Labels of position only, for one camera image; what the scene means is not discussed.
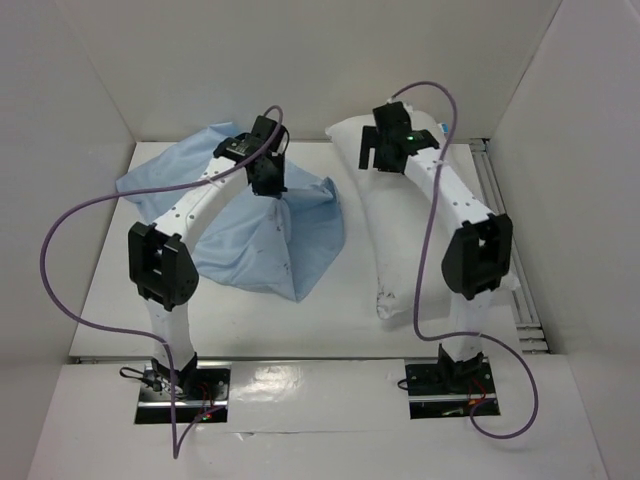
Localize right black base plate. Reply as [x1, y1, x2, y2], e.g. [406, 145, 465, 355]
[396, 361, 501, 420]

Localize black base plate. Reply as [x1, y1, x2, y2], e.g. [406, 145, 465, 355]
[119, 361, 231, 425]
[396, 361, 501, 420]

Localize light blue pillowcase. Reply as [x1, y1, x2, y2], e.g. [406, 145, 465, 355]
[116, 123, 345, 302]

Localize white pillow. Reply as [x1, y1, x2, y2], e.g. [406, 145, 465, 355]
[324, 103, 521, 322]

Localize aluminium rail frame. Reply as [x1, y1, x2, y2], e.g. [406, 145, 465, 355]
[470, 139, 551, 355]

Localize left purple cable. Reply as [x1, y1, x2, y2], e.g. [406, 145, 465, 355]
[39, 104, 289, 459]

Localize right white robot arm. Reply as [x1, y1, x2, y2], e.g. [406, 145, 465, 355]
[358, 101, 513, 392]

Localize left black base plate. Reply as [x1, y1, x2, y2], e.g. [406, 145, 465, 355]
[119, 361, 231, 425]

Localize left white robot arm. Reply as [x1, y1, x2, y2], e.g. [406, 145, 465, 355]
[128, 115, 288, 399]

